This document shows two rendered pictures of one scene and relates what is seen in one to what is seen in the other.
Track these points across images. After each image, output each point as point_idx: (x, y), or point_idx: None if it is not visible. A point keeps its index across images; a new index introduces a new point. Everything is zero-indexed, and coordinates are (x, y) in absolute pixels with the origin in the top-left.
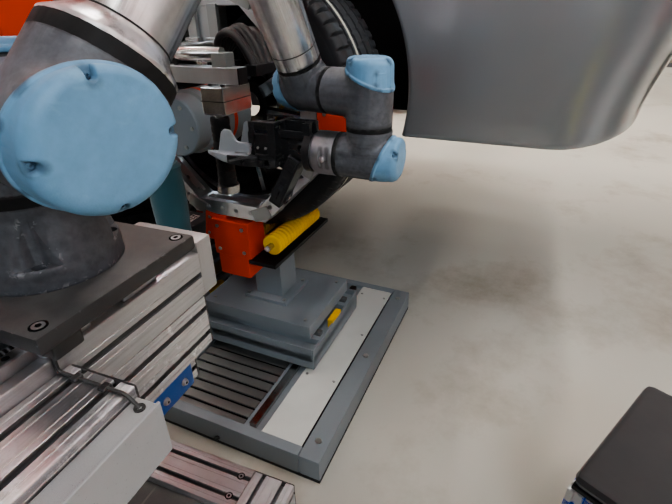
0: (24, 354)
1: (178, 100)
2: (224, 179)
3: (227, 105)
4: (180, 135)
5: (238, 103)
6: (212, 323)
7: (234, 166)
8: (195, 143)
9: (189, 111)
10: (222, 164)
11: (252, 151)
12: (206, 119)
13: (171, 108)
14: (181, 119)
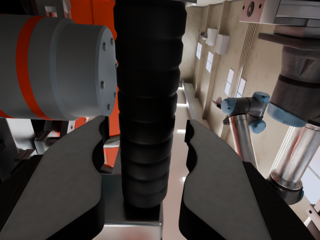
0: None
1: (108, 115)
2: (181, 37)
3: (148, 238)
4: (107, 64)
5: (102, 236)
6: None
7: (140, 86)
8: (99, 59)
9: (104, 111)
10: (175, 94)
11: (103, 189)
12: (72, 98)
13: (111, 99)
14: (107, 91)
